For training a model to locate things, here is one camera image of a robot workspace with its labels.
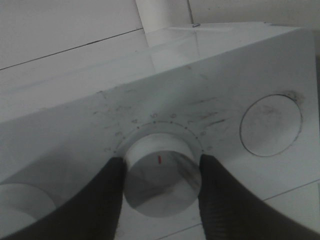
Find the white microwave oven body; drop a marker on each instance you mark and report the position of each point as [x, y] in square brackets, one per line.
[62, 117]

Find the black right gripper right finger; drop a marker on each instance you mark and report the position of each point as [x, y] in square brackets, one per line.
[229, 211]

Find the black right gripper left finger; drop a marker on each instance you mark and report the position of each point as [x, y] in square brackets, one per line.
[92, 214]

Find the round door release button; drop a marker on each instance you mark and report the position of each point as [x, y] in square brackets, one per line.
[270, 125]

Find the white timer knob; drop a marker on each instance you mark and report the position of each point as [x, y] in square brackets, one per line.
[163, 178]

